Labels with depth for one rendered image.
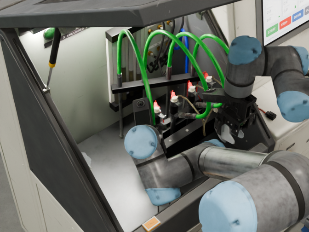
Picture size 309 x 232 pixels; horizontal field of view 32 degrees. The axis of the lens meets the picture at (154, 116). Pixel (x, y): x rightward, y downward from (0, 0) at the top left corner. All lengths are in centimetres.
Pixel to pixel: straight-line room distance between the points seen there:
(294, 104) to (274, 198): 37
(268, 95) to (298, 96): 88
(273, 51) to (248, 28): 64
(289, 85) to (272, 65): 10
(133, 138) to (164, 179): 12
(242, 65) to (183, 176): 30
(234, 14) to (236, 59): 61
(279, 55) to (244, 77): 10
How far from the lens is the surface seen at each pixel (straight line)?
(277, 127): 201
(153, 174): 127
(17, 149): 212
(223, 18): 191
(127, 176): 200
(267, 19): 205
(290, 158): 98
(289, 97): 125
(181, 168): 129
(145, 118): 143
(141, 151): 124
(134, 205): 192
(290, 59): 134
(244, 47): 132
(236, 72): 135
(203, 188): 182
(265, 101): 210
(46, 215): 225
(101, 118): 211
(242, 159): 114
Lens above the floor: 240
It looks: 46 degrees down
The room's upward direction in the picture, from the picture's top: 1 degrees clockwise
